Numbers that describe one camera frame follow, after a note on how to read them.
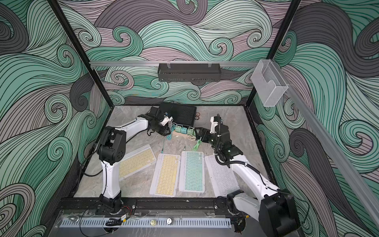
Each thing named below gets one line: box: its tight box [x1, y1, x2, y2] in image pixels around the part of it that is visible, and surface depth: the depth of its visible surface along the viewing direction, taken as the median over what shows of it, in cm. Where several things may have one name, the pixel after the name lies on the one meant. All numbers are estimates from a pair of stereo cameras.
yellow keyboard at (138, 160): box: [118, 144, 157, 182], surface depth 91 cm
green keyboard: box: [178, 151, 205, 194], surface depth 87 cm
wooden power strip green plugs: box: [172, 124, 196, 137], surface depth 98 cm
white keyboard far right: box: [204, 155, 240, 198], surface depth 83 cm
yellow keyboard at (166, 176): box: [149, 153, 182, 198], surface depth 85 cm
